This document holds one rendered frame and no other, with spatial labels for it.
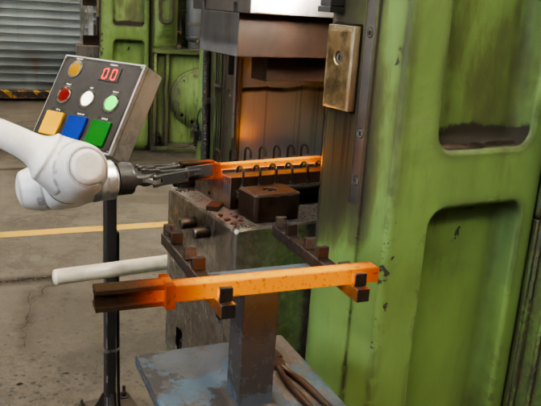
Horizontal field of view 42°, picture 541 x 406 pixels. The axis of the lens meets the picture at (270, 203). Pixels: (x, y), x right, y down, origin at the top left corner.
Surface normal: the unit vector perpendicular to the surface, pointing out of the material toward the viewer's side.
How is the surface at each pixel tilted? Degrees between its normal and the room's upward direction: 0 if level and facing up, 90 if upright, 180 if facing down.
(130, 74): 60
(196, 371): 0
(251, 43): 90
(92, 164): 72
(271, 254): 90
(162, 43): 90
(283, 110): 90
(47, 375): 0
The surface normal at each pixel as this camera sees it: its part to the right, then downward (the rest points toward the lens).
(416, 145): 0.51, 0.25
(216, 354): 0.06, -0.96
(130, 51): 0.27, 0.28
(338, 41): -0.86, 0.09
